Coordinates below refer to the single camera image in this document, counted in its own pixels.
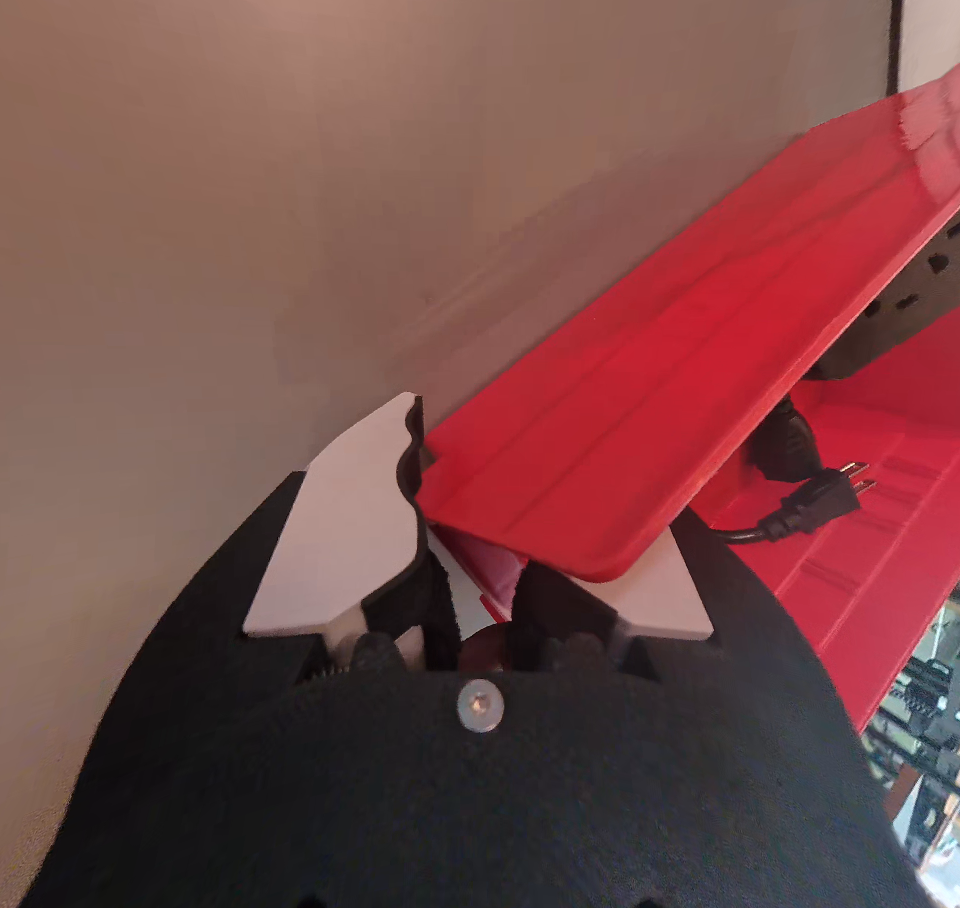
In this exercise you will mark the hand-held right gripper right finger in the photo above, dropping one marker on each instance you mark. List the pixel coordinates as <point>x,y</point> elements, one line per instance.
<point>667,601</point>

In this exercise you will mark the black power strip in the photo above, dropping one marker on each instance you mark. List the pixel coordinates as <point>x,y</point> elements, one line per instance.
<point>900,301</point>

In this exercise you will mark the red plastic bin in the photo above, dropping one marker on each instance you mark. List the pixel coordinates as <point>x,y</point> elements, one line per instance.
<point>637,361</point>

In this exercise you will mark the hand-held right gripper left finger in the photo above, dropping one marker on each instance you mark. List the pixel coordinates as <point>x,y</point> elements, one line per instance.
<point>337,533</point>

